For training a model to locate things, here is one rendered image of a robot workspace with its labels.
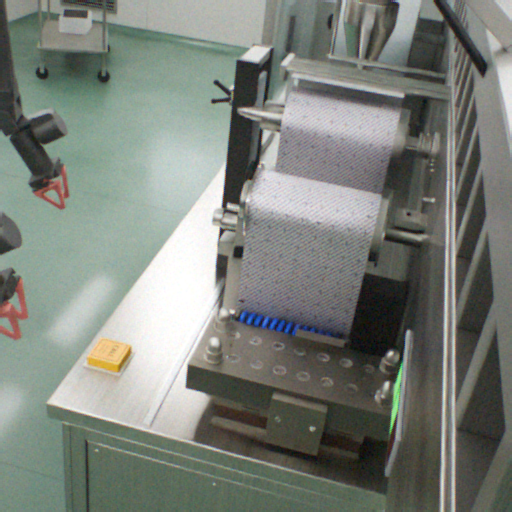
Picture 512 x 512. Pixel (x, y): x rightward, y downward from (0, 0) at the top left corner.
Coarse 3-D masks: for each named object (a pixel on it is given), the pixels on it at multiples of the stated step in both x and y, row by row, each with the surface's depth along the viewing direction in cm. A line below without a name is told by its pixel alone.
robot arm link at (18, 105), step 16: (0, 0) 142; (0, 16) 144; (0, 32) 145; (0, 48) 147; (0, 64) 149; (0, 80) 150; (16, 80) 155; (0, 96) 152; (16, 96) 155; (16, 112) 155
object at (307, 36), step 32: (288, 0) 210; (320, 0) 208; (416, 0) 202; (448, 0) 200; (288, 32) 215; (320, 32) 213; (416, 32) 206; (448, 32) 204; (416, 64) 210; (416, 128) 220
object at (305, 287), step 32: (256, 256) 135; (288, 256) 133; (320, 256) 132; (256, 288) 139; (288, 288) 137; (320, 288) 135; (352, 288) 133; (288, 320) 141; (320, 320) 139; (352, 320) 137
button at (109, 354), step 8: (96, 344) 144; (104, 344) 145; (112, 344) 145; (120, 344) 145; (128, 344) 145; (96, 352) 142; (104, 352) 142; (112, 352) 143; (120, 352) 143; (128, 352) 144; (88, 360) 141; (96, 360) 141; (104, 360) 140; (112, 360) 141; (120, 360) 141; (104, 368) 141; (112, 368) 141; (120, 368) 142
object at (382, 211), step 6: (246, 198) 131; (384, 198) 131; (384, 204) 129; (378, 210) 128; (384, 210) 128; (378, 216) 127; (384, 216) 127; (378, 222) 127; (384, 222) 127; (378, 228) 127; (378, 234) 127; (372, 240) 128; (378, 240) 128; (372, 246) 129; (372, 252) 130
